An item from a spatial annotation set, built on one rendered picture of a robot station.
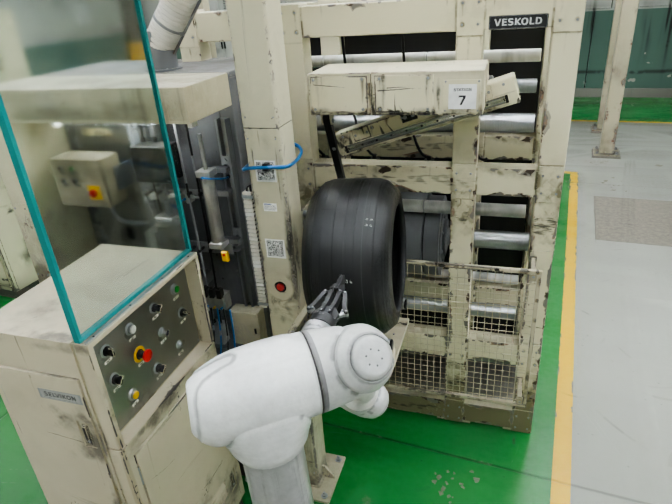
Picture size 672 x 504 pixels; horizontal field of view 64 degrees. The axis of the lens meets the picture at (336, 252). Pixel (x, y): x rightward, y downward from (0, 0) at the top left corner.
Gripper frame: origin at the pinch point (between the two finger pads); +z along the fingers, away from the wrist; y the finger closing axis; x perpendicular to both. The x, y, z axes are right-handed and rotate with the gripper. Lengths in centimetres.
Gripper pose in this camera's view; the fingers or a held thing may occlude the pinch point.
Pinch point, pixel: (339, 285)
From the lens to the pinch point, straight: 165.4
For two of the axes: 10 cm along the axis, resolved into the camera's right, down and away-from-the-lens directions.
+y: -9.5, -0.7, 2.9
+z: 2.8, -5.6, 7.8
